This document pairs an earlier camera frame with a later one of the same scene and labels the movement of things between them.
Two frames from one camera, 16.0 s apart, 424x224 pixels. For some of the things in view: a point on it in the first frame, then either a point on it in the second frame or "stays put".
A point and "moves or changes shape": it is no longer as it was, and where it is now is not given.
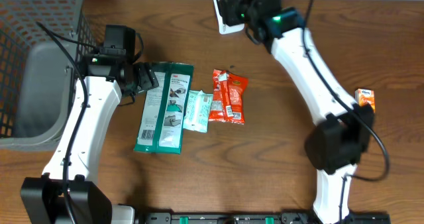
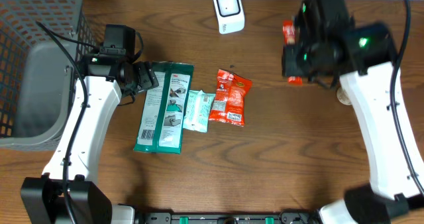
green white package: (164, 110) stays put
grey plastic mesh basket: (38, 76) stays put
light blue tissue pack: (198, 111) stays put
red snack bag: (218, 95) moves or changes shape
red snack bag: (236, 101) stays put
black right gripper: (231, 5) → (328, 73)
